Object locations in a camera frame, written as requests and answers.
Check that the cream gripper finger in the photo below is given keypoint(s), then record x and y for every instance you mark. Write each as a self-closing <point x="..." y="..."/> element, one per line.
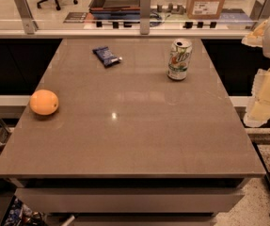
<point x="258" y="105"/>
<point x="256" y="37"/>

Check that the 7up soda can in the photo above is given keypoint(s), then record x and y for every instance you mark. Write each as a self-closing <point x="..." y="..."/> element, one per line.
<point x="180" y="55"/>

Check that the cardboard box with label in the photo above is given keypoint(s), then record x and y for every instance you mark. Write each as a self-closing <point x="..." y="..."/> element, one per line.
<point x="204" y="9"/>

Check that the blue snack packet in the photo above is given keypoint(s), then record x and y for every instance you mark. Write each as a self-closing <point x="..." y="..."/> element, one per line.
<point x="107" y="58"/>

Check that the orange fruit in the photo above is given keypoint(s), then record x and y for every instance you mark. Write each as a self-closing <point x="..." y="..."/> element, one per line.
<point x="44" y="102"/>

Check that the middle metal glass post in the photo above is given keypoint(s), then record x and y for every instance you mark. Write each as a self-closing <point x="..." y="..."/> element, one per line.
<point x="145" y="10"/>

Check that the left metal glass post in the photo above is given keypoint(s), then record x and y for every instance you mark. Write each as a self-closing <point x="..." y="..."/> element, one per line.
<point x="29" y="24"/>

